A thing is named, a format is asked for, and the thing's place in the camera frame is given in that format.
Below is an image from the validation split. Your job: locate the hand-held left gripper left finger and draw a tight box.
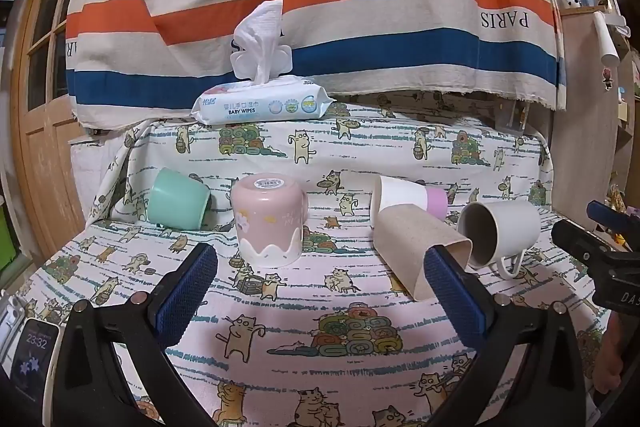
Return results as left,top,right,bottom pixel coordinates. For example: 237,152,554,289
52,242,219,427

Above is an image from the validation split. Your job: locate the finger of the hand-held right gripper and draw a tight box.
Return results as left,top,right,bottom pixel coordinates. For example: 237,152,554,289
586,200,640,239
551,219,618,267

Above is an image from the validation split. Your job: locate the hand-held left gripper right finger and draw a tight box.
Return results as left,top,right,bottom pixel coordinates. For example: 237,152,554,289
423,244,601,427

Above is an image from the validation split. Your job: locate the beige cup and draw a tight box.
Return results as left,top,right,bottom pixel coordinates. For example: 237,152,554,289
373,202,474,302

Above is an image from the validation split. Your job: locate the mint green cup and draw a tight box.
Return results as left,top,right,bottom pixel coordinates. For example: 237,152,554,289
147,167,213,231

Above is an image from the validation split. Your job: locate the pink cup with white base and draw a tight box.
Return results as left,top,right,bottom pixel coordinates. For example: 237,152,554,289
229,172,310,269

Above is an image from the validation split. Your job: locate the white cup with purple base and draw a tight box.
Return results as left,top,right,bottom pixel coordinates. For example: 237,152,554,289
370,175,449,229

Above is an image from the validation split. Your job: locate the person's right hand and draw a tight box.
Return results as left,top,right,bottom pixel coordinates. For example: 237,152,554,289
594,314,630,400

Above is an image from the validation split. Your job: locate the wooden shelf unit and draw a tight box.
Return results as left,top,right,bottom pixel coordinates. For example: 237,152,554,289
552,0,640,220

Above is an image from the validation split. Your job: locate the cat printed cloth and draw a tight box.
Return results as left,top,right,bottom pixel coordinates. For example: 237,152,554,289
30,89,621,427

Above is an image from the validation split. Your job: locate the smartphone with white case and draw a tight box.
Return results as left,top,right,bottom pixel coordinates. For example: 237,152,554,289
9,317,68,427

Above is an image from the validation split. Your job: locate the white paper roll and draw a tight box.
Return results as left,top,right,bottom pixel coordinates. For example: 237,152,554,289
592,11,621,68

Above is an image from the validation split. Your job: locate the baby wipes pack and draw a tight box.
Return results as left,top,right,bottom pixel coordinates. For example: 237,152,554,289
191,42,337,126

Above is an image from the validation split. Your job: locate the wooden door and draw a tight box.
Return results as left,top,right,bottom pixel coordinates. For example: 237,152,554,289
9,0,108,260

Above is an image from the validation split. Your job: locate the white wet wipe sheet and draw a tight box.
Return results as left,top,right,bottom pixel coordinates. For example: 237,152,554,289
232,0,286,86

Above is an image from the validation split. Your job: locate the striped cloth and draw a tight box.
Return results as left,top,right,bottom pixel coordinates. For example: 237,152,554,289
65,0,568,131

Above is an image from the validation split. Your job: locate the white mug with handle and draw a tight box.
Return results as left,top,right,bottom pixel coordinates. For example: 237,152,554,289
457,200,543,281

